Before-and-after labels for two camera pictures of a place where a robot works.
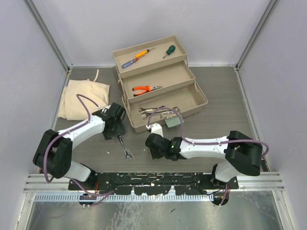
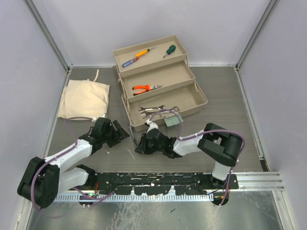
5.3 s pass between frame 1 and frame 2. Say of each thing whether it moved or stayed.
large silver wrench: stayed
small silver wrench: stayed
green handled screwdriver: stayed
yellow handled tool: stayed
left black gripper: moved
